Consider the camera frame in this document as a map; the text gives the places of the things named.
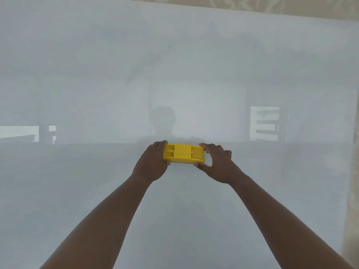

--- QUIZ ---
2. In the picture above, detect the yellow plastic block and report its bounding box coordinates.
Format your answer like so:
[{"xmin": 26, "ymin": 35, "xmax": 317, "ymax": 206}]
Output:
[{"xmin": 163, "ymin": 143, "xmax": 206, "ymax": 164}]

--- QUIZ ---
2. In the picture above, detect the beige patterned curtain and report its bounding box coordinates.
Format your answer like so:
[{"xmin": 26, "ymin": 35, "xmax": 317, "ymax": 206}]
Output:
[{"xmin": 101, "ymin": 0, "xmax": 359, "ymax": 21}]

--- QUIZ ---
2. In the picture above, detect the person's left hand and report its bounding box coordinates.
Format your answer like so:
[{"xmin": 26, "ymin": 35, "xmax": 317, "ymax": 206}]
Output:
[{"xmin": 131, "ymin": 140, "xmax": 171, "ymax": 183}]

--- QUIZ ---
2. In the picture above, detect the white glossy backdrop board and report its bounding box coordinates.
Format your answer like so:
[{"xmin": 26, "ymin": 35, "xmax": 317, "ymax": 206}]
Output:
[{"xmin": 0, "ymin": 0, "xmax": 359, "ymax": 269}]

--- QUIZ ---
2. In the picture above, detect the person's left forearm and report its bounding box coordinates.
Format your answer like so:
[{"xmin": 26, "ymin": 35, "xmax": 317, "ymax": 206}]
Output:
[{"xmin": 40, "ymin": 174, "xmax": 152, "ymax": 269}]

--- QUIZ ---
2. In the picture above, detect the person's right forearm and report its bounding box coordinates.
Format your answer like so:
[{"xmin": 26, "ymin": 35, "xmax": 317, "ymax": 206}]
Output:
[{"xmin": 229, "ymin": 174, "xmax": 354, "ymax": 269}]

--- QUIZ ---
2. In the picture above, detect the person's right hand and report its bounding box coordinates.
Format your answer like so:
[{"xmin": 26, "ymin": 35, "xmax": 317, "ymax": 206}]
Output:
[{"xmin": 193, "ymin": 143, "xmax": 245, "ymax": 185}]

